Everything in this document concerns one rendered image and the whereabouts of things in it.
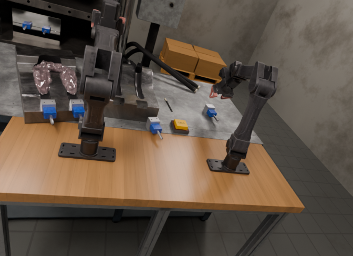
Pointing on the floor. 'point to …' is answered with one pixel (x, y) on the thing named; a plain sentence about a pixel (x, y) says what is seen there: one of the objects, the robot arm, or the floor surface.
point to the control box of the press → (159, 13)
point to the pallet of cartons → (191, 60)
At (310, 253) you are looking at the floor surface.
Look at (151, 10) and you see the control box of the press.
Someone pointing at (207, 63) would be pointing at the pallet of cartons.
